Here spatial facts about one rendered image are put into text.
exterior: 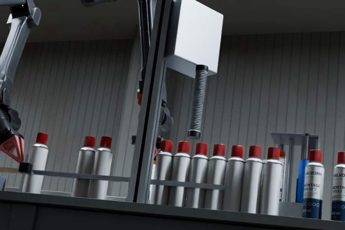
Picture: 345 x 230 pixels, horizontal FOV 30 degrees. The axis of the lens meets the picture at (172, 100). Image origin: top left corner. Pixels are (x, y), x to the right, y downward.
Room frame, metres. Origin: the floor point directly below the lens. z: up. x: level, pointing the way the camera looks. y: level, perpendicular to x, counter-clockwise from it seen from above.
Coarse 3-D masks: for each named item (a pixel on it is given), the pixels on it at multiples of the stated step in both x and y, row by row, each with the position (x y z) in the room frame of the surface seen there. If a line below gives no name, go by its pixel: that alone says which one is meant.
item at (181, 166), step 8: (184, 144) 1.81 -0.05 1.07; (184, 152) 1.81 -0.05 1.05; (176, 160) 1.81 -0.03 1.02; (184, 160) 1.80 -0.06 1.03; (176, 168) 1.80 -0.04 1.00; (184, 168) 1.80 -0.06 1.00; (176, 176) 1.80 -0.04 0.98; (184, 176) 1.80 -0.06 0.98; (176, 192) 1.80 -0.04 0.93; (184, 192) 1.81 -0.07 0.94; (168, 200) 1.82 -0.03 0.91; (176, 200) 1.80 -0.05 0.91; (184, 200) 1.81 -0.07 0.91
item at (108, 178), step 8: (0, 168) 1.94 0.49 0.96; (8, 168) 1.94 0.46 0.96; (16, 168) 1.93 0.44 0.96; (56, 176) 1.89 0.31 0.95; (64, 176) 1.88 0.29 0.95; (72, 176) 1.88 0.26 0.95; (80, 176) 1.87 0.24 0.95; (88, 176) 1.86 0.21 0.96; (96, 176) 1.85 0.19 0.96; (104, 176) 1.85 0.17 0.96; (112, 176) 1.84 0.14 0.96; (152, 184) 1.81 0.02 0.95; (160, 184) 1.80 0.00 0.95; (168, 184) 1.79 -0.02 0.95; (176, 184) 1.79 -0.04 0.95; (184, 184) 1.78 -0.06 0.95; (192, 184) 1.77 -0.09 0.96; (200, 184) 1.77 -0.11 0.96; (208, 184) 1.76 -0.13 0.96; (216, 184) 1.75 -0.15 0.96
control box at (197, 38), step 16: (176, 0) 1.67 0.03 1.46; (192, 0) 1.68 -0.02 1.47; (176, 16) 1.67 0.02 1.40; (192, 16) 1.69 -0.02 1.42; (208, 16) 1.72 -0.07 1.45; (176, 32) 1.66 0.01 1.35; (192, 32) 1.69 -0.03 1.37; (208, 32) 1.73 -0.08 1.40; (176, 48) 1.66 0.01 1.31; (192, 48) 1.69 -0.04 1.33; (208, 48) 1.73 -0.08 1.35; (176, 64) 1.73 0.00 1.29; (192, 64) 1.71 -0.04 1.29; (208, 64) 1.74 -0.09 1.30
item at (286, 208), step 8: (280, 144) 1.86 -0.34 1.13; (304, 144) 1.78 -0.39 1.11; (304, 152) 1.77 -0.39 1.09; (288, 160) 1.82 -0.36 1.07; (288, 168) 1.82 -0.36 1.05; (288, 176) 1.82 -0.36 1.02; (288, 184) 1.82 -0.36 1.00; (288, 192) 1.82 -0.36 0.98; (296, 192) 1.85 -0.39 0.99; (288, 200) 1.82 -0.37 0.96; (296, 200) 1.84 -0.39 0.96; (280, 208) 1.77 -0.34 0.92; (288, 208) 1.77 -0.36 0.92; (296, 208) 1.76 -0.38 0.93; (288, 216) 1.77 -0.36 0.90; (296, 216) 1.76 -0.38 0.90
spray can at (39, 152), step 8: (40, 136) 1.94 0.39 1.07; (40, 144) 1.94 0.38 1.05; (32, 152) 1.94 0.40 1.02; (40, 152) 1.93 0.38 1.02; (32, 160) 1.94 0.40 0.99; (40, 160) 1.94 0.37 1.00; (32, 168) 1.93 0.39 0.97; (40, 168) 1.94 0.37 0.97; (32, 176) 1.93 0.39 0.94; (40, 176) 1.94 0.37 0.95; (32, 184) 1.93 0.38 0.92; (40, 184) 1.95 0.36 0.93; (24, 192) 1.94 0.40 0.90; (32, 192) 1.93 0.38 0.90; (40, 192) 1.96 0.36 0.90
